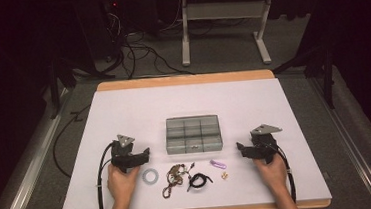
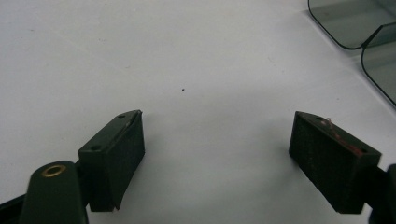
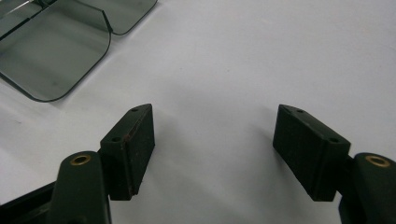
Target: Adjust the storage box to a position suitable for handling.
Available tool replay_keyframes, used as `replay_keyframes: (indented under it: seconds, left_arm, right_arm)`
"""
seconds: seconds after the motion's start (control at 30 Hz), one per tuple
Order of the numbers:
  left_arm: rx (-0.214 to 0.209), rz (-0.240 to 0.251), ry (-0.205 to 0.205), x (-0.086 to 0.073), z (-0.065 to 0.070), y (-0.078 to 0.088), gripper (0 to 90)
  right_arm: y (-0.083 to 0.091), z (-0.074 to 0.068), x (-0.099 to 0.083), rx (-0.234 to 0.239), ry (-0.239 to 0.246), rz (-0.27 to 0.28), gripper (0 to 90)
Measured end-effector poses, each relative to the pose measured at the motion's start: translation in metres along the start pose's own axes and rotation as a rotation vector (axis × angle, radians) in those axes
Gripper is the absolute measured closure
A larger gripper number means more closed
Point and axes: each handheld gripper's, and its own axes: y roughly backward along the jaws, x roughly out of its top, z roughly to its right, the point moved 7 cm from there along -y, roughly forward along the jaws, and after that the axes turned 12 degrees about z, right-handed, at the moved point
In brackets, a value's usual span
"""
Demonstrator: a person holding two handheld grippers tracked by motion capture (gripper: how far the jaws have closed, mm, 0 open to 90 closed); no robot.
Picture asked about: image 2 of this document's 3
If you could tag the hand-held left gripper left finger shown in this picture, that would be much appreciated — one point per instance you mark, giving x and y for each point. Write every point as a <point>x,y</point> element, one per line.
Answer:
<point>112,161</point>

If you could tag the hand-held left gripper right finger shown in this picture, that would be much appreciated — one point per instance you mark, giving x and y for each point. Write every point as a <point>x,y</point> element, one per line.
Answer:
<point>327,161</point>

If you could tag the clear compartment box with lid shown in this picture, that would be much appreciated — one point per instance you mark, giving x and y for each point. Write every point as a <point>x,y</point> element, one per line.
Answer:
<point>342,21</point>

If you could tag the white table cover sheet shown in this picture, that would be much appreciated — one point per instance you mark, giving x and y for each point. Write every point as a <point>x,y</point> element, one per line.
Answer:
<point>199,62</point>

